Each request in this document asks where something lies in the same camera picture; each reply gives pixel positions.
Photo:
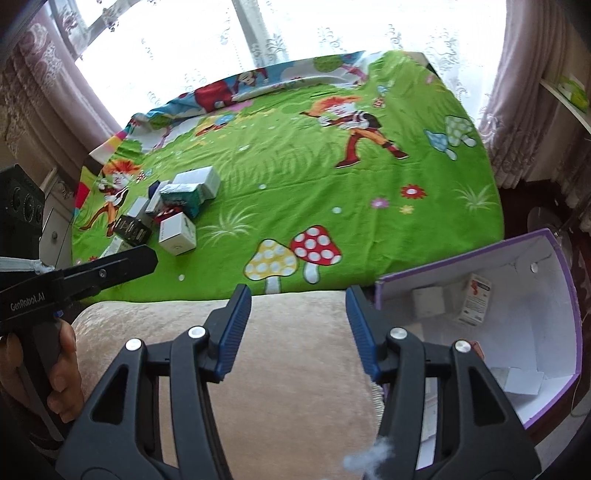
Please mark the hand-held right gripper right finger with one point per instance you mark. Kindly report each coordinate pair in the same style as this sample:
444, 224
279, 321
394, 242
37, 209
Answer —
362, 332

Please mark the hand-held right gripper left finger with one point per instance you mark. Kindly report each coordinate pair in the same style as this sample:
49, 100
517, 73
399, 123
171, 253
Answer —
233, 332

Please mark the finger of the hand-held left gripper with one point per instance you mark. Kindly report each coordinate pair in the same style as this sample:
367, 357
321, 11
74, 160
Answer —
120, 265

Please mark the black box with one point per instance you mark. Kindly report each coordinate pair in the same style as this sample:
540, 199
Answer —
134, 230

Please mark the white box with grey lettering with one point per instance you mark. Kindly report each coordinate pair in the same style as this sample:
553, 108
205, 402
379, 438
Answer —
178, 235

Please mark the white cube box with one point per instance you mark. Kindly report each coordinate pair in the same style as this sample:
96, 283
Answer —
428, 302

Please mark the white box with blue end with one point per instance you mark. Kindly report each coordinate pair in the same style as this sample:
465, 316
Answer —
157, 189

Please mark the teal box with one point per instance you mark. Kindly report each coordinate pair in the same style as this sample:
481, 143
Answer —
182, 198

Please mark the white box with grey side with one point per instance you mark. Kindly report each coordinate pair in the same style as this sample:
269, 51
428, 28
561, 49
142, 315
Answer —
198, 180

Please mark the white medicine box red print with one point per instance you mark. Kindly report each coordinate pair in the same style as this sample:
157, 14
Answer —
474, 300

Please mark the large grey-white box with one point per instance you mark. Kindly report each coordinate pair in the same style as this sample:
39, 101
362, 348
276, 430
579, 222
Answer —
519, 381

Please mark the purple cardboard box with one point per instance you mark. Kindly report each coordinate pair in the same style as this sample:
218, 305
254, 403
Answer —
545, 323

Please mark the person's left hand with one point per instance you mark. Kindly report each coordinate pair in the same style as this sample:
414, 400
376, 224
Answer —
64, 369

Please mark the beige plush cushion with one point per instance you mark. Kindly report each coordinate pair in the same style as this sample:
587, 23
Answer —
277, 369

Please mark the white carved cabinet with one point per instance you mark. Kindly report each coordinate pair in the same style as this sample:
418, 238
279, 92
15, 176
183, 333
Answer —
55, 230

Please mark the green cartoon printed sheet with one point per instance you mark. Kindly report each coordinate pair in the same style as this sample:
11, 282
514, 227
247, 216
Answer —
300, 175

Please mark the pink curtain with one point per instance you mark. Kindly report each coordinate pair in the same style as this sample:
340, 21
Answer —
37, 83
531, 115

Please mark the white lace curtain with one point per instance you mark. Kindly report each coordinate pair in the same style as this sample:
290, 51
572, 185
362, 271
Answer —
346, 32

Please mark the green packet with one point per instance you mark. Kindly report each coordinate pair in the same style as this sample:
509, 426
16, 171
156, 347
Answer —
575, 90

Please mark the window frame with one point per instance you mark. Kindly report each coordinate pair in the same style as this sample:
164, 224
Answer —
258, 27

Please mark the wall shelf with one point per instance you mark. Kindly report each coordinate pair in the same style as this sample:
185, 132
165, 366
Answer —
565, 99

